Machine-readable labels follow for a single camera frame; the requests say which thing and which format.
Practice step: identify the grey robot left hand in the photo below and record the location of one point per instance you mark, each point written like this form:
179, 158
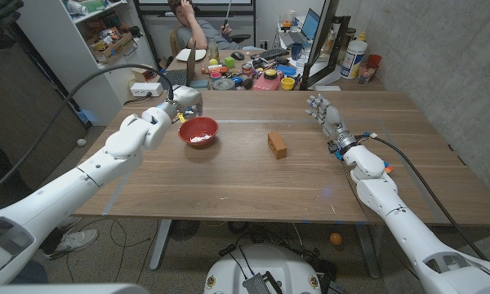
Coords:
190, 100

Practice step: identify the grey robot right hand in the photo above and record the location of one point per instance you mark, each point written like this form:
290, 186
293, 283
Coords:
330, 120

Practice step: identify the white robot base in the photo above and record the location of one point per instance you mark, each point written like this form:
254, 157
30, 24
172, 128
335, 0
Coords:
269, 265

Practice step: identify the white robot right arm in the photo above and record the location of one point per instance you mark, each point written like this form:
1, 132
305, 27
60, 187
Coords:
392, 212

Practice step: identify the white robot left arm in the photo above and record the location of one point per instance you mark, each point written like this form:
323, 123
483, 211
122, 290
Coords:
85, 179

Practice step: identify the red bowl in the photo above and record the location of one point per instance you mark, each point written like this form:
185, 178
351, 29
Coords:
198, 130

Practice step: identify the brown wooden block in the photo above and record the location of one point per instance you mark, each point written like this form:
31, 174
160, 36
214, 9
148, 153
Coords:
277, 145

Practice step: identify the teal case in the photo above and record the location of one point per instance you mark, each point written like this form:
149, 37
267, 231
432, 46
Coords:
199, 85

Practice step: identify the black laptop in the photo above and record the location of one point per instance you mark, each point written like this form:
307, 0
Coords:
177, 75

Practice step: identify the red round container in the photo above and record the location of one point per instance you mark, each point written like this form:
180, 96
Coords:
216, 75

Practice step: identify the yellow green ball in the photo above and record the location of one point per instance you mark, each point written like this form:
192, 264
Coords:
213, 62

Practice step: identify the white power strip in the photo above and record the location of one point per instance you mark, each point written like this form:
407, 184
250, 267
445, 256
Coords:
146, 89

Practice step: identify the white plate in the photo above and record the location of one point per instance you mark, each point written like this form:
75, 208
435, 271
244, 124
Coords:
185, 55

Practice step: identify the small wooden box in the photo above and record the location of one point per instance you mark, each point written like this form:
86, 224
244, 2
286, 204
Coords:
141, 75

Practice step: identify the green cube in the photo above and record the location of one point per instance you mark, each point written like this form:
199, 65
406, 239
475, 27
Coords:
229, 62

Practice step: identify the yellow cup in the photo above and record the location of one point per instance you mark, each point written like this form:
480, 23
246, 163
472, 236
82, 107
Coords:
288, 83

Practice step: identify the printed drinking glass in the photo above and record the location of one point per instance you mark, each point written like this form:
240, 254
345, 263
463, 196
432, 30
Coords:
366, 74

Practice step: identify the red labelled tin can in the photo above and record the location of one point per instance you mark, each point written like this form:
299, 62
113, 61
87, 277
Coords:
247, 70

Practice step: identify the white canister with blue label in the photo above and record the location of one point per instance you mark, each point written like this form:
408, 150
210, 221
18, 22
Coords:
353, 59

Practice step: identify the black computer mouse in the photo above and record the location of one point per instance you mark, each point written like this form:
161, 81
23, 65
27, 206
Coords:
238, 56

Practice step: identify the seated person in grey shirt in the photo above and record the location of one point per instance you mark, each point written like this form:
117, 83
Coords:
204, 32

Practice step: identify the red cup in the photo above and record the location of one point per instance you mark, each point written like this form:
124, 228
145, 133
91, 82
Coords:
374, 60

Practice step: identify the colourful puzzle cube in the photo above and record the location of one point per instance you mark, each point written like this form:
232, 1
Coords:
388, 167

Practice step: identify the pink box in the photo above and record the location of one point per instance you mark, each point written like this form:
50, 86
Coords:
265, 83

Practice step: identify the yellow and black push button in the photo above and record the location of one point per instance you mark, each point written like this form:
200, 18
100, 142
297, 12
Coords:
270, 74

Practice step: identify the blue mug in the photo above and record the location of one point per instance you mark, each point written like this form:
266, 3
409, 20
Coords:
297, 51

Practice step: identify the black computer monitor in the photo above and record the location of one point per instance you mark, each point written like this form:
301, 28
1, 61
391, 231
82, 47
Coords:
324, 36

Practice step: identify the black keyboard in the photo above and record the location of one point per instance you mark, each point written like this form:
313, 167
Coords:
274, 54

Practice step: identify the cardboard box of parts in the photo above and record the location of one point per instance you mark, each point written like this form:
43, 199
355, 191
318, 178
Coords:
114, 49

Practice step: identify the silver laptop with blue screen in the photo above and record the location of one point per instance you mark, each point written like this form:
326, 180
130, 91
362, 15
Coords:
306, 26

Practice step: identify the small white ball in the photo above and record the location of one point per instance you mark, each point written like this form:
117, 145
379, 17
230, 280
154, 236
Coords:
81, 142

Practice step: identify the orange ball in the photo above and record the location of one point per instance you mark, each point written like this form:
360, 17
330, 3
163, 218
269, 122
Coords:
335, 239

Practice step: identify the black fan under table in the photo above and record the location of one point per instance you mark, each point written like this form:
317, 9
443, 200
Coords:
183, 229

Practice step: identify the white shelf unit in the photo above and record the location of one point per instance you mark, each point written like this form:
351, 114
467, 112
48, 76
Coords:
65, 53

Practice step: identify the grey table leg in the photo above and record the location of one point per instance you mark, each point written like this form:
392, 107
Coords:
160, 245
368, 253

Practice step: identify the standing person with white sneakers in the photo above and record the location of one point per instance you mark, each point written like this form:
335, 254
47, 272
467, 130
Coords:
73, 241

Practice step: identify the black glove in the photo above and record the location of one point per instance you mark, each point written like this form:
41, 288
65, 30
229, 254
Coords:
0, 18

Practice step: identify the whiteboard with black frame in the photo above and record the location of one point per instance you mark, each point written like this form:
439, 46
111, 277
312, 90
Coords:
212, 8

